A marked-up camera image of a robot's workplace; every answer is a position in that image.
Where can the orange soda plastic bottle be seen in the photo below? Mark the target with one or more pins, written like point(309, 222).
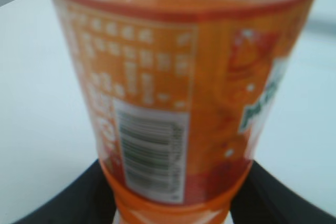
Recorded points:
point(178, 92)

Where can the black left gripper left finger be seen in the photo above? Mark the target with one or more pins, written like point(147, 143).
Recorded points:
point(89, 199)

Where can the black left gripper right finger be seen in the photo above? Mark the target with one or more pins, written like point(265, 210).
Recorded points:
point(263, 199)

